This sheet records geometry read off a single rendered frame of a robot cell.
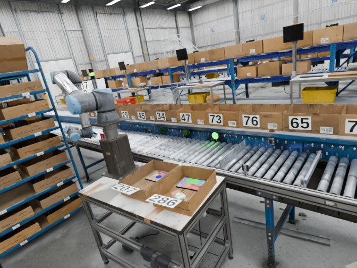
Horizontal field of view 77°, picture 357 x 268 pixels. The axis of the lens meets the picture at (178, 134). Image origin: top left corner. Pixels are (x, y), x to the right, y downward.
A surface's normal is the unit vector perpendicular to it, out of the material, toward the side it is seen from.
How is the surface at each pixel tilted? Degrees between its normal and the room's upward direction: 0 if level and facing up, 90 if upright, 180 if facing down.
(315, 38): 90
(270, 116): 90
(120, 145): 90
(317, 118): 90
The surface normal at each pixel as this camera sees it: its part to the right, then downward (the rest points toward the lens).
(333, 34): -0.63, 0.31
